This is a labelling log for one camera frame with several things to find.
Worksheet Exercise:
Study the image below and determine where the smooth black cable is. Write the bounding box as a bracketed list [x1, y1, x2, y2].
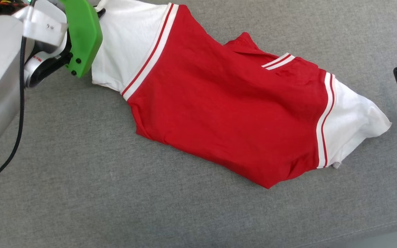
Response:
[0, 34, 27, 197]

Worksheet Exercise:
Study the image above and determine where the red and white t-shirt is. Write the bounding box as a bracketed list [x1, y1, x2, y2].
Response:
[91, 0, 392, 189]

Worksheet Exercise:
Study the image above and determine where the white cable clip block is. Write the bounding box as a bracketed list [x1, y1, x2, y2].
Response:
[12, 0, 68, 47]

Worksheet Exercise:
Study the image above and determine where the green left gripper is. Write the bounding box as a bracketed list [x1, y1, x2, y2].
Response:
[60, 0, 106, 78]

